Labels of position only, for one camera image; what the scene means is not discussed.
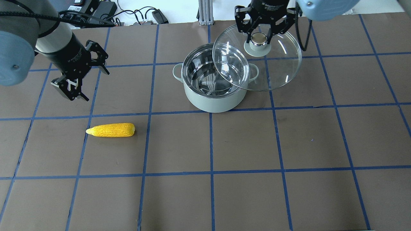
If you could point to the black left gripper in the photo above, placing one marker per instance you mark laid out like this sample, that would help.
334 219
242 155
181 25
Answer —
70 53

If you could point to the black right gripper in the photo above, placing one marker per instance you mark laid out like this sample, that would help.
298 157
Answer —
265 6

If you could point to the glass pot lid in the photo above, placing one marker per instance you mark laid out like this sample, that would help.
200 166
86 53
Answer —
255 61

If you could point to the grey-green steel pot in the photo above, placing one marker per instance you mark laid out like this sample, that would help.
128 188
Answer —
215 80

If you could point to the yellow corn cob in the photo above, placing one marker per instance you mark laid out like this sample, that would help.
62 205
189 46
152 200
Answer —
112 130

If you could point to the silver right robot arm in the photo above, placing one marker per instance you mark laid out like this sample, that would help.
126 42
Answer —
262 19

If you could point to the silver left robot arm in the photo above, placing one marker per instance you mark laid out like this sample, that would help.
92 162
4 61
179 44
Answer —
35 26

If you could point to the black power brick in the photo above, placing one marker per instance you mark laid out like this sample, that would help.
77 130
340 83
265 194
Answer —
102 9

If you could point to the black power adapter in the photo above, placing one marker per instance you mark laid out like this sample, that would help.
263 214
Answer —
159 17

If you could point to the aluminium frame post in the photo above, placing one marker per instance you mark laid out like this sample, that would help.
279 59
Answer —
205 12

